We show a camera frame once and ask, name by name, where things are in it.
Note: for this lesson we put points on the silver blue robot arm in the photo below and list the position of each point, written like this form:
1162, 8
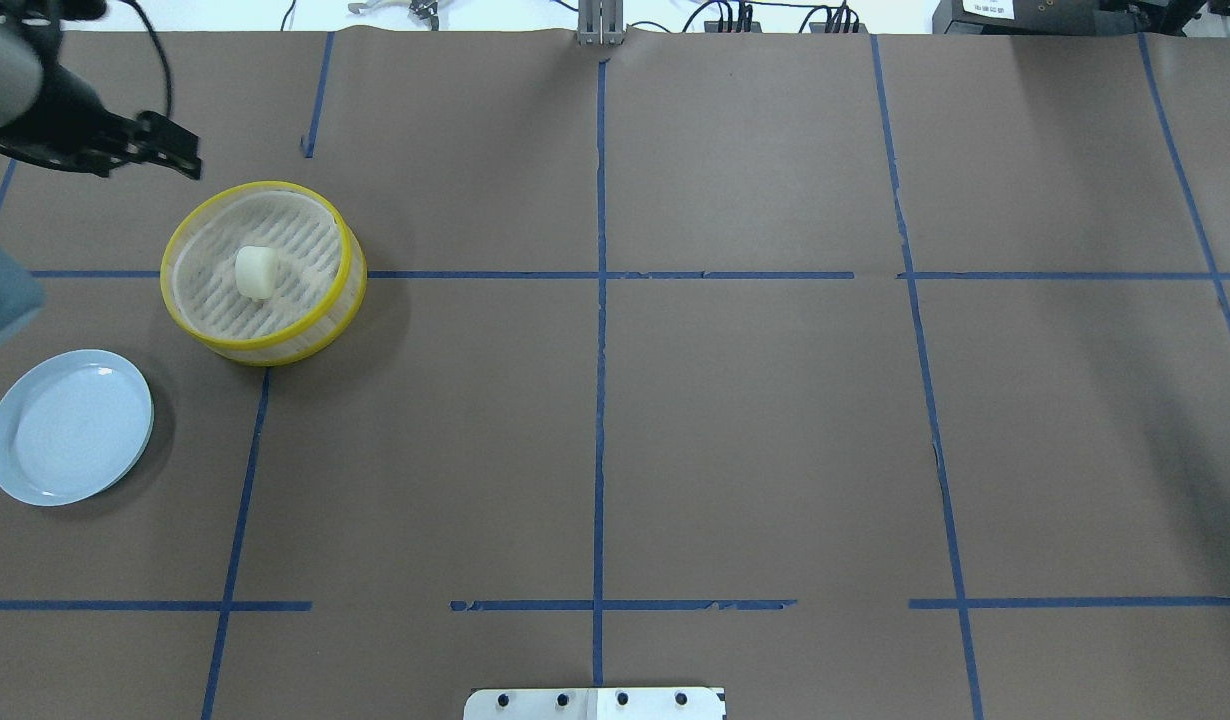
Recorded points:
32, 34

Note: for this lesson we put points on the aluminium frame post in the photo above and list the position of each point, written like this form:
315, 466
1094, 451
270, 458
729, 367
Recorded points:
600, 22

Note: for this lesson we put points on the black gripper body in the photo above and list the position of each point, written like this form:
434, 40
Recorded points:
63, 112

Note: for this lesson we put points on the light blue plate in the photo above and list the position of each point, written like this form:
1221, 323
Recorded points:
72, 427

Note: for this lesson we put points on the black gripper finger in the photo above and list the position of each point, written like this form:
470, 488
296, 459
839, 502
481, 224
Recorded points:
184, 160
153, 129

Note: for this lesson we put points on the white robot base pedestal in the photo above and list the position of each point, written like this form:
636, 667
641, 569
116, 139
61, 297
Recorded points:
689, 702

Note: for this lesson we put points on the pale steamed bun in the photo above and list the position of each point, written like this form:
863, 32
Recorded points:
255, 272

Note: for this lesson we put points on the yellow bamboo steamer basket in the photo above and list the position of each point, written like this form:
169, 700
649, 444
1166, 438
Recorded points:
320, 280

